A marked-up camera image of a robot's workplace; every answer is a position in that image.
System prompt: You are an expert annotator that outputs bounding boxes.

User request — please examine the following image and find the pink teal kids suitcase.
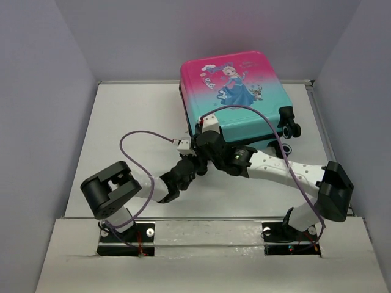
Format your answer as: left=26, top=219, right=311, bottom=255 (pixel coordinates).
left=179, top=51, right=301, bottom=150

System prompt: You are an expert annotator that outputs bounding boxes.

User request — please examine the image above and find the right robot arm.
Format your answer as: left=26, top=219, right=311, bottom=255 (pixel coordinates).
left=195, top=131, right=354, bottom=240

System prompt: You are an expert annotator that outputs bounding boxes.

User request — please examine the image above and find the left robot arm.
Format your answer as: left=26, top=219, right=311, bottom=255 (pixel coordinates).
left=80, top=154, right=208, bottom=242

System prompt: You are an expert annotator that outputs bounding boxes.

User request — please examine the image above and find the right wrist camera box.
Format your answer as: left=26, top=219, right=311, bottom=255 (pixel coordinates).
left=199, top=113, right=220, bottom=134

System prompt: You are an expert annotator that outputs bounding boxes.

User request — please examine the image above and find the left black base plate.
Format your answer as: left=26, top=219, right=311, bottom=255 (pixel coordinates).
left=96, top=221, right=155, bottom=258

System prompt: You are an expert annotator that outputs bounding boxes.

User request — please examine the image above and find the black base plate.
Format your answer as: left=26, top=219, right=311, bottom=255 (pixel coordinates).
left=261, top=222, right=321, bottom=256
left=96, top=221, right=155, bottom=258

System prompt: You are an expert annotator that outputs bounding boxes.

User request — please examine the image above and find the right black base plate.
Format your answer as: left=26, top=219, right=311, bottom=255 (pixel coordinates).
left=261, top=222, right=321, bottom=256

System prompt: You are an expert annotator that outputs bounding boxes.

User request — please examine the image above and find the aluminium table rail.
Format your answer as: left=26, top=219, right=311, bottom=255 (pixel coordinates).
left=62, top=215, right=355, bottom=222

